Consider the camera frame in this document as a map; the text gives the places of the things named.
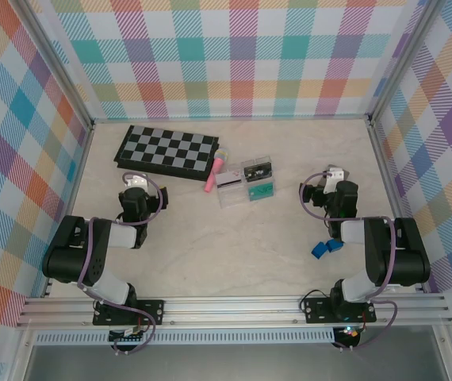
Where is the teal VIP card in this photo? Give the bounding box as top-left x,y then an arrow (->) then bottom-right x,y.
247,183 -> 277,203

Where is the clear acrylic card organizer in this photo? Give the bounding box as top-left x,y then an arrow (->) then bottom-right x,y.
215,156 -> 278,210

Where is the white magnetic stripe card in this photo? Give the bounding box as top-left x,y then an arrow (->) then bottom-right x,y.
215,170 -> 247,191

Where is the black grey folding chessboard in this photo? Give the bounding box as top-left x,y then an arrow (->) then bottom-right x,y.
112,125 -> 220,183

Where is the pink toy microphone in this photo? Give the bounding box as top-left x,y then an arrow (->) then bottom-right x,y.
204,147 -> 229,194

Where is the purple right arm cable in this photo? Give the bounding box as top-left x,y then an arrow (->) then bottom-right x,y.
299,171 -> 400,352

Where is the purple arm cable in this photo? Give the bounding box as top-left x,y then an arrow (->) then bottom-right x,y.
299,171 -> 400,352
75,171 -> 170,356

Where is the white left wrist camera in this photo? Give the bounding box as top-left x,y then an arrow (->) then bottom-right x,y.
124,171 -> 148,191

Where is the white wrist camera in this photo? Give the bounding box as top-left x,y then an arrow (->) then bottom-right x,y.
324,168 -> 347,195
124,171 -> 148,191

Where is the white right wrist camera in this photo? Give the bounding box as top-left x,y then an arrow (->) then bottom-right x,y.
324,168 -> 347,195

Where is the aluminium frame side bar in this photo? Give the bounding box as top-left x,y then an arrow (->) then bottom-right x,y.
42,122 -> 95,298
367,118 -> 429,294

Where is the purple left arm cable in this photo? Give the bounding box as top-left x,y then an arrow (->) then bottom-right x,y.
75,171 -> 170,356

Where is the aluminium frame back bar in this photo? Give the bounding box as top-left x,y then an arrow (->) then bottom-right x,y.
93,115 -> 372,122

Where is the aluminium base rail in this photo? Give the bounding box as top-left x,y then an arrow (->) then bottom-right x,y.
15,292 -> 452,329

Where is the slotted grey cable duct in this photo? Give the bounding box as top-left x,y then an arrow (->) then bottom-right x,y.
33,331 -> 336,345

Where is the aluminium frame post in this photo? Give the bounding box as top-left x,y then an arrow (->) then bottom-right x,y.
367,0 -> 448,122
16,0 -> 95,130

